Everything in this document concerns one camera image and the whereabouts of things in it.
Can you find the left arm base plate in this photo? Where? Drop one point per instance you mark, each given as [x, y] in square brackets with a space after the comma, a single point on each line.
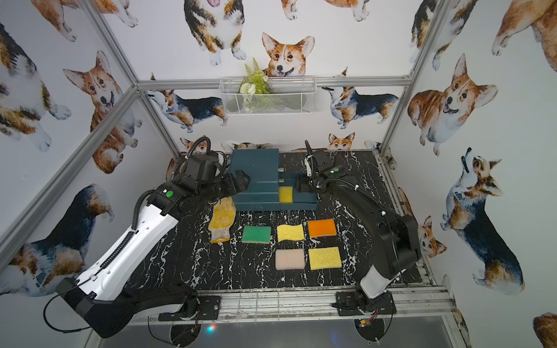
[204, 306]

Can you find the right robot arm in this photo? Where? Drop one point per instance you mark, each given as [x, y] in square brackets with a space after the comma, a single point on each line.
[395, 238]

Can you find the bright yellow sponge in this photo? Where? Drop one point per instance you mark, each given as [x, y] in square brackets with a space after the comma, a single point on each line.
[286, 194]

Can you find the white wire wall basket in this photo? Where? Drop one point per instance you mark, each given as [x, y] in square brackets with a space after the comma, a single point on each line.
[276, 96]

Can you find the artificial fern with flower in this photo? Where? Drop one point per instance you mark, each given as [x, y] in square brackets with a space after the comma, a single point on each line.
[254, 82]

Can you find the teal bottom drawer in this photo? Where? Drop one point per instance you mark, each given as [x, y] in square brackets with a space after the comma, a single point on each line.
[302, 201]

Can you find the yellow work glove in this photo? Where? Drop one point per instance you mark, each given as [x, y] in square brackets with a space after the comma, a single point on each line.
[224, 213]

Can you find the green beige sponge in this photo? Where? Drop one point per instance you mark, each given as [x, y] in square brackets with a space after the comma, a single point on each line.
[256, 235]

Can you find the pale pink sponge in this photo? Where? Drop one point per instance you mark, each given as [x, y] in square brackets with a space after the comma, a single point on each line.
[289, 259]

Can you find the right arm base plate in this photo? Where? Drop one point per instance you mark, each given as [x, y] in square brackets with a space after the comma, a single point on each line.
[348, 303]

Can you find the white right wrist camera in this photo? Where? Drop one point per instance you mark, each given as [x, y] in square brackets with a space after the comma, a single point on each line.
[308, 166]

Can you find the teal drawer cabinet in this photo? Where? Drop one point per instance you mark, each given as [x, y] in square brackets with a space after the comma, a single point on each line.
[261, 165]

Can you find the yellow green sponge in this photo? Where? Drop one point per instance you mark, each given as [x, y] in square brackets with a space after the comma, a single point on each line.
[290, 233]

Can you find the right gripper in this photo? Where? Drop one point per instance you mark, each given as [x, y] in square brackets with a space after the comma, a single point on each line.
[301, 183]

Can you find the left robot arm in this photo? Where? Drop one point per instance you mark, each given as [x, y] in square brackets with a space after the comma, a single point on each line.
[98, 295]

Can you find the orange sponge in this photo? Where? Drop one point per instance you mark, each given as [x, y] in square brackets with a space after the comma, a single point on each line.
[321, 228]

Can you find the teal drawer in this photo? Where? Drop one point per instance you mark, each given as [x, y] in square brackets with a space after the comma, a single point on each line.
[302, 201]
[289, 178]

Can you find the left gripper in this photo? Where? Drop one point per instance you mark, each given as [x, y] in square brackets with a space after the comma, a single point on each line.
[237, 182]

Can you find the plain yellow rectangular sponge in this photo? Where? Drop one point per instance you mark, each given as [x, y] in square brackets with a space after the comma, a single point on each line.
[324, 258]

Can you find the aluminium front rail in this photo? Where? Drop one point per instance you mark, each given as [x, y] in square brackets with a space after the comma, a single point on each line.
[302, 304]

